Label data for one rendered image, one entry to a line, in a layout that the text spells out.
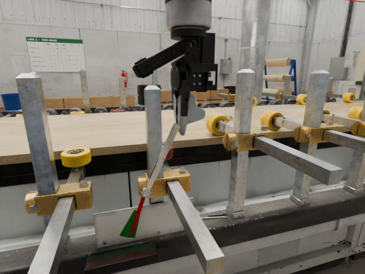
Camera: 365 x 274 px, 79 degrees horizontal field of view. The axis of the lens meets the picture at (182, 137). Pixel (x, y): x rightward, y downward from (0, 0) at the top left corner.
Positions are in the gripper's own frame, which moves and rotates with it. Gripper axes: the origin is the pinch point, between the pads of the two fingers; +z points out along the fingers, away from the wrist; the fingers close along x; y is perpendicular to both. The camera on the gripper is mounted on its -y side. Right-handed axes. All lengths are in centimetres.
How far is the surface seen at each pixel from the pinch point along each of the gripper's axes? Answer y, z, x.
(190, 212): -0.4, 14.9, -9.1
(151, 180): -6.3, 12.5, 2.4
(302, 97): 122, 5, 92
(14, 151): -44, 11, 30
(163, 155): -3.7, 5.6, 0.2
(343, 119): 73, 6, 19
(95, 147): -20.7, 10.7, 27.7
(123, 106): -9, 9, 115
